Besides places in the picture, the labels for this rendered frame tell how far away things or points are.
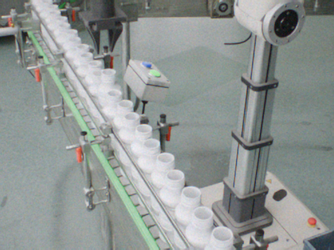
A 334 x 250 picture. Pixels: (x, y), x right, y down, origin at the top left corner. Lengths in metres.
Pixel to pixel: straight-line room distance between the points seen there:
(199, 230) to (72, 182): 1.98
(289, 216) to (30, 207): 1.29
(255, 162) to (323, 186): 0.99
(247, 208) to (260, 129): 0.38
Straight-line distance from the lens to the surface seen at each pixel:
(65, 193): 2.81
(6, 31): 1.95
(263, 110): 1.92
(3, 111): 3.57
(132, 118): 1.21
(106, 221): 1.70
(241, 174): 2.05
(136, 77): 1.50
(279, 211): 2.34
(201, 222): 0.93
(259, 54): 1.81
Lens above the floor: 1.80
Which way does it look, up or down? 32 degrees down
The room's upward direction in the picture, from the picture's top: 3 degrees clockwise
